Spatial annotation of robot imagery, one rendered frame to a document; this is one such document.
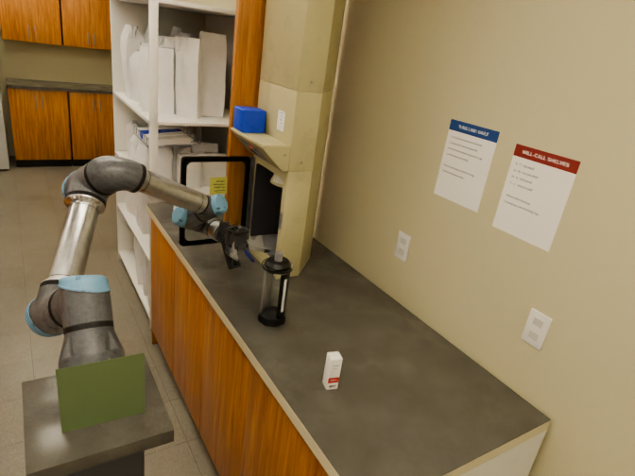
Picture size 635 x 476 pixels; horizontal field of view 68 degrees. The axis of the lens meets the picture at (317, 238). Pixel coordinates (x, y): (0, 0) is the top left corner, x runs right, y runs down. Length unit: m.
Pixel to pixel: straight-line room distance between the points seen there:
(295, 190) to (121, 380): 0.97
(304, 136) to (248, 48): 0.47
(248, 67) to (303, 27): 0.41
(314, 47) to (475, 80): 0.57
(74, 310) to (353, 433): 0.78
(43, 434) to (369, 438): 0.80
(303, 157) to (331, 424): 0.99
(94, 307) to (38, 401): 0.30
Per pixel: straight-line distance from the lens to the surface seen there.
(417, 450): 1.37
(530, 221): 1.57
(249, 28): 2.08
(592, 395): 1.60
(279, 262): 1.60
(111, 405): 1.34
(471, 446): 1.45
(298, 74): 1.78
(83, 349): 1.27
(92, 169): 1.55
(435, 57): 1.86
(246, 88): 2.09
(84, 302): 1.30
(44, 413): 1.43
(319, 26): 1.80
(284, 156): 1.80
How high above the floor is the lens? 1.88
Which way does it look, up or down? 22 degrees down
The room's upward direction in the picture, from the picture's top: 8 degrees clockwise
